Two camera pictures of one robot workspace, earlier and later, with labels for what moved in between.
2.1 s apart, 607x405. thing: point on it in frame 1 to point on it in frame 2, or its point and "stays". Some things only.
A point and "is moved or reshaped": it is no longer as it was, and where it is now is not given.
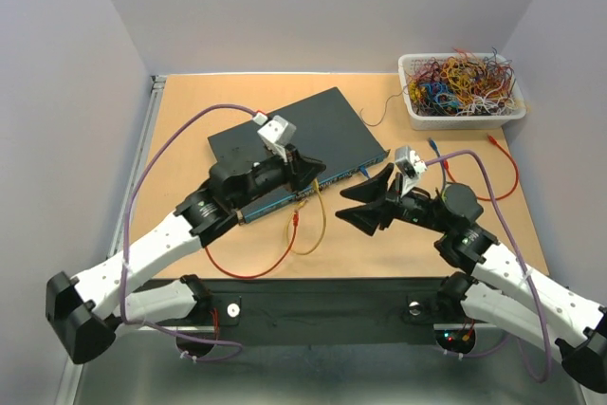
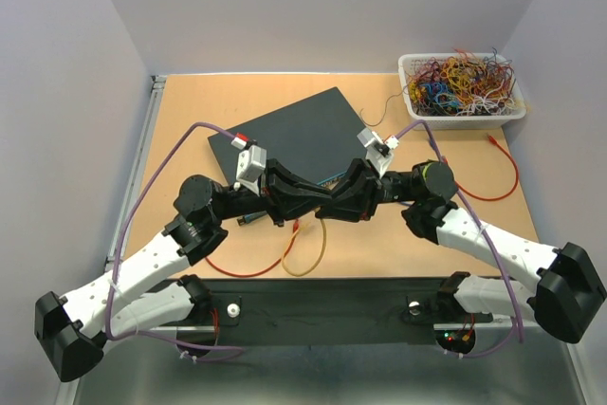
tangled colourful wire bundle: [462, 84] stays
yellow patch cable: [315, 180] is moved or reshaped
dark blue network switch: [327, 129] stays
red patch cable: [463, 190] stays
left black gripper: [300, 171] to [305, 196]
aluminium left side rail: [138, 159] stays
